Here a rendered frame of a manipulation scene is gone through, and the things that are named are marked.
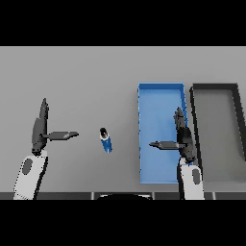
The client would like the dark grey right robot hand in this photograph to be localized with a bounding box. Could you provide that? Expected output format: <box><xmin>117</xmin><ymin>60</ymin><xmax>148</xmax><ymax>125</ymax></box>
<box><xmin>148</xmin><ymin>107</ymin><xmax>198</xmax><ymax>162</ymax></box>

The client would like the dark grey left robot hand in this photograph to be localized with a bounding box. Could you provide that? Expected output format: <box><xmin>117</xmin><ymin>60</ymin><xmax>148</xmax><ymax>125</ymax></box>
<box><xmin>31</xmin><ymin>97</ymin><xmax>80</xmax><ymax>158</ymax></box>

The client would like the blue bin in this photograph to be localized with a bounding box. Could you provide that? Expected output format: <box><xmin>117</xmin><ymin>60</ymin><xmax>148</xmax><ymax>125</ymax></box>
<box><xmin>137</xmin><ymin>83</ymin><xmax>188</xmax><ymax>185</ymax></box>

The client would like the dark grey bin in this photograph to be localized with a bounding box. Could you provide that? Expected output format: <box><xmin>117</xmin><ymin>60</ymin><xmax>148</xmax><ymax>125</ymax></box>
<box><xmin>189</xmin><ymin>83</ymin><xmax>246</xmax><ymax>185</ymax></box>

